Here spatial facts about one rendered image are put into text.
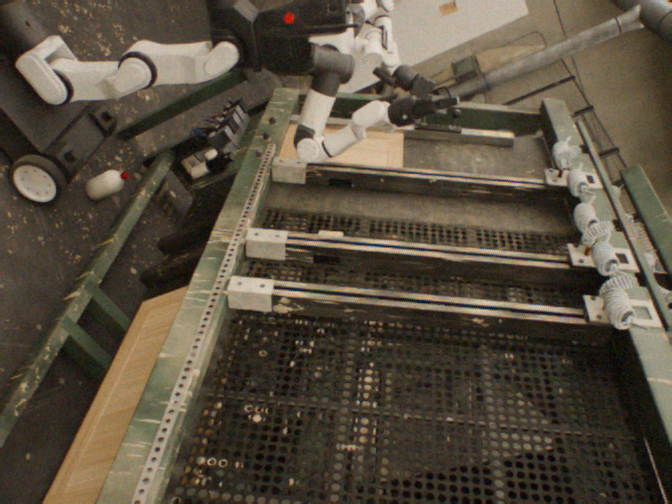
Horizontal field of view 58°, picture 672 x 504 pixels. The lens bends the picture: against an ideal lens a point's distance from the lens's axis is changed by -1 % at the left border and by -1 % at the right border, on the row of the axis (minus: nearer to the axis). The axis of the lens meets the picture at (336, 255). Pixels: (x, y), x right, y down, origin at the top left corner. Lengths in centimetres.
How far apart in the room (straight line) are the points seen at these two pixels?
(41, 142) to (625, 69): 965
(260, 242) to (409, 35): 444
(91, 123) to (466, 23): 410
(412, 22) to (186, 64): 401
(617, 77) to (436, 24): 547
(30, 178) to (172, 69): 69
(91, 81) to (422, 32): 412
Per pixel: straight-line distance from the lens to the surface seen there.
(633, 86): 1119
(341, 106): 289
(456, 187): 229
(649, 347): 178
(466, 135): 268
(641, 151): 1161
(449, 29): 612
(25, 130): 255
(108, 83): 245
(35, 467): 238
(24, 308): 247
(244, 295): 175
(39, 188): 259
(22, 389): 216
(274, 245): 192
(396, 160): 246
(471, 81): 805
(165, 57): 236
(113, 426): 205
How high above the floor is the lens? 185
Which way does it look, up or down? 21 degrees down
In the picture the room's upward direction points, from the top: 71 degrees clockwise
